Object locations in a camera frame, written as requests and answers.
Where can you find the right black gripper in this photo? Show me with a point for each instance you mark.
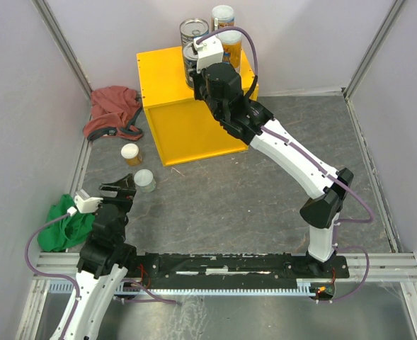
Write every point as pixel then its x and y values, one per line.
pixel 197 78

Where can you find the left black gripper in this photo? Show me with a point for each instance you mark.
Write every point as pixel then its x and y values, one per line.
pixel 125 188

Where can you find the blue soup can front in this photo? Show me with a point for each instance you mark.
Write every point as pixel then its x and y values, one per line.
pixel 190 60

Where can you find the blue soup can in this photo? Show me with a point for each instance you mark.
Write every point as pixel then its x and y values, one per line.
pixel 192 28
pixel 190 60

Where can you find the small orange jar white lid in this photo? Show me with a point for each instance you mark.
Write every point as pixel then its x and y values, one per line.
pixel 131 154

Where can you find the orange snack can with spoon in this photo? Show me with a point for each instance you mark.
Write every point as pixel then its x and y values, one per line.
pixel 232 44

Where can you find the tall snack can with spoon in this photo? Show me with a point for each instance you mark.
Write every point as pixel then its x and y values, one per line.
pixel 222 15

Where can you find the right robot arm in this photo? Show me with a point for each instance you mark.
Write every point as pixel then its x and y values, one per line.
pixel 325 186

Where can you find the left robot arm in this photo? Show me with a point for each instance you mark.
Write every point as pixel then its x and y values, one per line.
pixel 104 260

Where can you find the yellow wooden box counter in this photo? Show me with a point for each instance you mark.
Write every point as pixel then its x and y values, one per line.
pixel 183 128

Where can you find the green crumpled cloth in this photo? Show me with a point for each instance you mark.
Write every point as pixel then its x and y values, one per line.
pixel 68 232

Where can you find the red crumpled cloth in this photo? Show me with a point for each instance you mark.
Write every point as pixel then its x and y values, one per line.
pixel 114 112

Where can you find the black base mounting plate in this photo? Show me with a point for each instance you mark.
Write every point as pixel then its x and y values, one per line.
pixel 231 271

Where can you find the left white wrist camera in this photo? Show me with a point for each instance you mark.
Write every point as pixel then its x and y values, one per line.
pixel 84 203

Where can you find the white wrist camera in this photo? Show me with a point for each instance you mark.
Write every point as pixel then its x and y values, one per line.
pixel 209 51
pixel 84 203

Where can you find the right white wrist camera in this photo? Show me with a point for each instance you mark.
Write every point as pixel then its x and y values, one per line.
pixel 209 51

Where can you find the right aluminium corner post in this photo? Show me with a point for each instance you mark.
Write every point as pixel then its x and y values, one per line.
pixel 371 52

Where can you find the aluminium corner post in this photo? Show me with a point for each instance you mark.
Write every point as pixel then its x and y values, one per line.
pixel 65 48
pixel 371 52

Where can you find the left aluminium corner post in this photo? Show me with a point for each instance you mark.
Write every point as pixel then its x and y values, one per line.
pixel 65 48

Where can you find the aluminium front frame rail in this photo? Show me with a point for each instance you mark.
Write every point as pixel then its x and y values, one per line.
pixel 56 272

